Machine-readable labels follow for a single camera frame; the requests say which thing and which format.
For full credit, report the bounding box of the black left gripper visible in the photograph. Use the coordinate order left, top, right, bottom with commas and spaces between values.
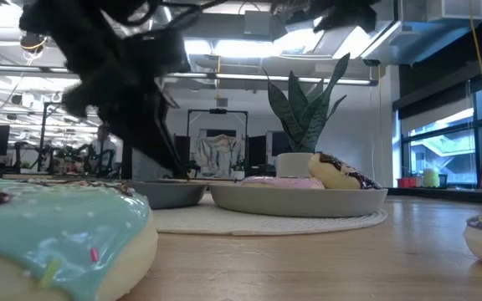
63, 62, 190, 179

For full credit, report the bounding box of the chocolate iced cream donut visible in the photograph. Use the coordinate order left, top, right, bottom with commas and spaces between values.
307, 150, 383, 191

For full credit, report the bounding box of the black window frame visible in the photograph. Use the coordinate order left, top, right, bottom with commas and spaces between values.
399, 79, 482, 187

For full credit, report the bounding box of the grey partition panel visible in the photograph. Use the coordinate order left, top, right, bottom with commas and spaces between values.
131, 148, 173, 181

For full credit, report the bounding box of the dark grey round plate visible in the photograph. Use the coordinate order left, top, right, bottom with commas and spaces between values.
130, 180, 209, 210

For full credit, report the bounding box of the long linear light bar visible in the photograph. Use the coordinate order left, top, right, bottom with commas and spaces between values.
0, 63, 379, 87

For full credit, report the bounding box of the green snake plant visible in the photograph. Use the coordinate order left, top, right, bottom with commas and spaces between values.
264, 52, 351, 154

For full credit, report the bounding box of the red container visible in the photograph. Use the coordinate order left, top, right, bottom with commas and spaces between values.
397, 176, 420, 189

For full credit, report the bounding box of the mint iced donut chocolate drizzle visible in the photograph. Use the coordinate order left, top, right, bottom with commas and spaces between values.
0, 178, 159, 301

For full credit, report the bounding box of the pink iced donut chocolate drizzle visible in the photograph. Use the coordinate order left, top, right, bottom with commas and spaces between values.
239, 175, 326, 191

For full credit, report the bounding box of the white woven round placemat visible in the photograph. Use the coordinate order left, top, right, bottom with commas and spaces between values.
151, 192, 388, 237

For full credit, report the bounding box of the person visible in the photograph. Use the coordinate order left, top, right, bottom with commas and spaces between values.
90, 123, 119, 176

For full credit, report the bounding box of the white plant pot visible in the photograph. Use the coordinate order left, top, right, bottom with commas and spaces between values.
274, 151, 315, 179

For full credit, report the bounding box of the black metal frame rig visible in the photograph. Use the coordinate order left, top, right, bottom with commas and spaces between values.
38, 101, 69, 173
187, 108, 249, 181

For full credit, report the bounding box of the yellow-green container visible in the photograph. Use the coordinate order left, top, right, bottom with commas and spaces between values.
422, 167, 441, 189

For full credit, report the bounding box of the light grey round plate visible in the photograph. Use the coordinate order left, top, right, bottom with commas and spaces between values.
208, 183, 389, 218

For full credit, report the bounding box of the black round ceiling device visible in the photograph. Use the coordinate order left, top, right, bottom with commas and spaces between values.
19, 32, 49, 55

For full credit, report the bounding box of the white framed monitor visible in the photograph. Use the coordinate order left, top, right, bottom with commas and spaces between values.
265, 130, 295, 162

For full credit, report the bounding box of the white crumpled cloth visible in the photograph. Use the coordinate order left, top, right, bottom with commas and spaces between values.
193, 133, 244, 179

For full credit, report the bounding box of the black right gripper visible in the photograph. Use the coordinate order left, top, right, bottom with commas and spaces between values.
269, 0, 382, 33

